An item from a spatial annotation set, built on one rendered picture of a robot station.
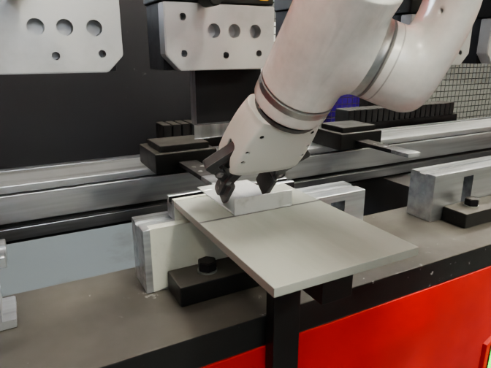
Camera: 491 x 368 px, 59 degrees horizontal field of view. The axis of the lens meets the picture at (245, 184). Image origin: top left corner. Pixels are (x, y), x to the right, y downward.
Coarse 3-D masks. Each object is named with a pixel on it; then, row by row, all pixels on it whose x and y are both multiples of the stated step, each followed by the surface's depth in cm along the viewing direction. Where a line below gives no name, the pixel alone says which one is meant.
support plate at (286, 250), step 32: (224, 224) 52; (256, 224) 52; (288, 224) 52; (320, 224) 52; (352, 224) 52; (256, 256) 44; (288, 256) 44; (320, 256) 44; (352, 256) 44; (384, 256) 44; (288, 288) 39
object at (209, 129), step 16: (192, 80) 59; (208, 80) 59; (224, 80) 60; (240, 80) 61; (256, 80) 62; (192, 96) 60; (208, 96) 59; (224, 96) 61; (240, 96) 62; (192, 112) 60; (208, 112) 60; (224, 112) 61; (208, 128) 62; (224, 128) 63
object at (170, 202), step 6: (282, 180) 71; (288, 180) 70; (186, 192) 64; (192, 192) 64; (198, 192) 64; (168, 198) 63; (174, 198) 63; (168, 204) 63; (168, 210) 63; (174, 216) 61
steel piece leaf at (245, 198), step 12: (204, 192) 63; (240, 192) 63; (252, 192) 63; (276, 192) 57; (288, 192) 58; (228, 204) 58; (240, 204) 55; (252, 204) 56; (264, 204) 56; (276, 204) 57; (288, 204) 58
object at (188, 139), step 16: (144, 144) 86; (160, 144) 80; (176, 144) 80; (192, 144) 81; (208, 144) 83; (144, 160) 84; (160, 160) 78; (176, 160) 79; (192, 160) 81; (208, 176) 70
